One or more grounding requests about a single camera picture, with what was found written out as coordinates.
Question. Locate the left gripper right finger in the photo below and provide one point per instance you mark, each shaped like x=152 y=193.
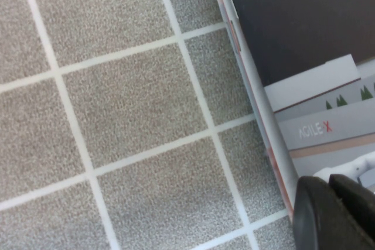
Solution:
x=361 y=209

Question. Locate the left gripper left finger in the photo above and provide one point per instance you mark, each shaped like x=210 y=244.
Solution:
x=319 y=220

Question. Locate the AgileX brochure robot cover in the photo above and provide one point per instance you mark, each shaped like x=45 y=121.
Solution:
x=293 y=27

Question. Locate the grey white checked tablecloth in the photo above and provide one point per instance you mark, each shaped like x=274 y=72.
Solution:
x=117 y=100

